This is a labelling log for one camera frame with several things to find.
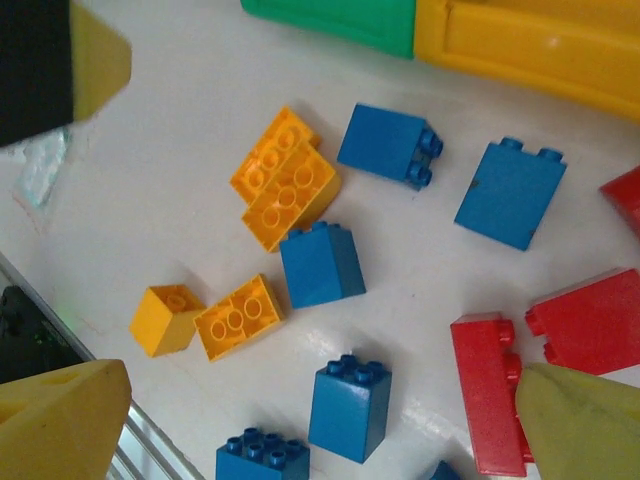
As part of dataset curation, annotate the green bin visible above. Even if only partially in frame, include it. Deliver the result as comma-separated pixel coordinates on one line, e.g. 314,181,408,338
239,0,417,61

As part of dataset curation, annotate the clear plastic wrapper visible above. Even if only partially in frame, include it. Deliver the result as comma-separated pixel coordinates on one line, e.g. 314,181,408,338
13,127,70,207

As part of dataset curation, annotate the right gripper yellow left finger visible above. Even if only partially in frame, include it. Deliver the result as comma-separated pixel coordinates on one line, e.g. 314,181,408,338
0,358,134,480

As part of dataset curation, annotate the small yellow lego brick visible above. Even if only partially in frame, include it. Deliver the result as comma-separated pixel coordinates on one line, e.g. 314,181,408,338
128,284,208,358

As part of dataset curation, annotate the small blue lego brick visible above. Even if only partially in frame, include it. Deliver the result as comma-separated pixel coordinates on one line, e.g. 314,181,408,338
428,459,462,480

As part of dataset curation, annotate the tall blue lego brick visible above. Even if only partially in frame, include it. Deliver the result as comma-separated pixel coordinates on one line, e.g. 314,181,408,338
336,102,445,192
278,221,367,310
453,136,568,252
307,354,393,463

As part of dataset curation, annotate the yellow bin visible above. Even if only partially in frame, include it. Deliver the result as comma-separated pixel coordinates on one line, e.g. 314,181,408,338
412,0,640,122

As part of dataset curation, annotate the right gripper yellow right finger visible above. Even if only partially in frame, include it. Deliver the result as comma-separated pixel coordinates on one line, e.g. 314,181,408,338
514,362,640,480

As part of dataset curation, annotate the red lego brick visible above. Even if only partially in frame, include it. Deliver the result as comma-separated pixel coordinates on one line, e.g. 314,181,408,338
449,312,536,478
598,166,640,242
524,267,640,377

